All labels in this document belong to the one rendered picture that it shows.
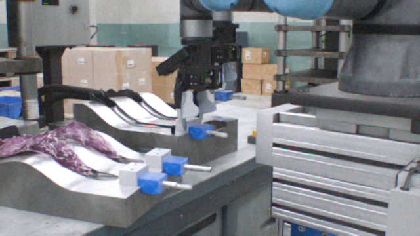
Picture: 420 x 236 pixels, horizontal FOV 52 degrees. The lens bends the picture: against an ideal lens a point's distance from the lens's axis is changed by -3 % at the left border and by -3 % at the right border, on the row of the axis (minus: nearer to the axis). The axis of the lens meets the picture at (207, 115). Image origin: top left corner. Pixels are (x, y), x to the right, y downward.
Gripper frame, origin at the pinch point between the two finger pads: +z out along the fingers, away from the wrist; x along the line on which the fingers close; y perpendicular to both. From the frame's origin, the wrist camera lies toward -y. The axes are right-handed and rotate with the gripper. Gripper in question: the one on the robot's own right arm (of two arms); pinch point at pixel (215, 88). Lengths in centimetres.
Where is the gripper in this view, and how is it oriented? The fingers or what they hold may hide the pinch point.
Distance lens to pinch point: 137.0
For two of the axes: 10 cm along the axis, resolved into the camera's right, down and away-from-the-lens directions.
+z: 0.0, 9.8, 1.9
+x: 5.8, -1.5, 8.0
